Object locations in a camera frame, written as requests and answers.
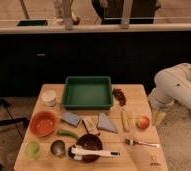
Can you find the silver fork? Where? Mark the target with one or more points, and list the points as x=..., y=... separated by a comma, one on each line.
x=132, y=142

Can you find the wooden whiteboard eraser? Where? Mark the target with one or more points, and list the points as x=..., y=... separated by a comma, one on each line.
x=90, y=126

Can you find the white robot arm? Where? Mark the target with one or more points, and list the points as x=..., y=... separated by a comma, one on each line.
x=171, y=84

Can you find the grey triangular cloth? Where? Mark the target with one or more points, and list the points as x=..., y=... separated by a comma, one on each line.
x=105, y=123

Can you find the dried red chili bunch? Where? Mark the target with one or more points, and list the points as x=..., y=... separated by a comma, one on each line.
x=119, y=95

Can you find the light green cup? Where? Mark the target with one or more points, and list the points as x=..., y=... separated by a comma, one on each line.
x=32, y=150

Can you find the blue grey sponge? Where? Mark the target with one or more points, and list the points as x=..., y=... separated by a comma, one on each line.
x=71, y=118

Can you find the green plastic tray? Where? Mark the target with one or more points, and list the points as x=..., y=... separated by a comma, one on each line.
x=87, y=93

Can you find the green chili pepper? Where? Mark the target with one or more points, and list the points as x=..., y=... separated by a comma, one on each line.
x=62, y=132

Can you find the white small cup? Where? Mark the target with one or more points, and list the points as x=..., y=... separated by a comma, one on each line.
x=49, y=98

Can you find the red orange bowl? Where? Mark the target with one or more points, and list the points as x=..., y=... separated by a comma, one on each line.
x=42, y=124

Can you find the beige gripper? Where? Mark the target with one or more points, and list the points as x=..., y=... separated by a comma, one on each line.
x=157, y=117

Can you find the red apple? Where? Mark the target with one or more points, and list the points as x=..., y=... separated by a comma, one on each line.
x=143, y=122

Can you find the metal round scoop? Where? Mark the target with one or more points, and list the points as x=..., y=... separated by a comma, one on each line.
x=58, y=148

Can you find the dark brown bowl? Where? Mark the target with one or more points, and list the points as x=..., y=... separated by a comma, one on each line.
x=90, y=142

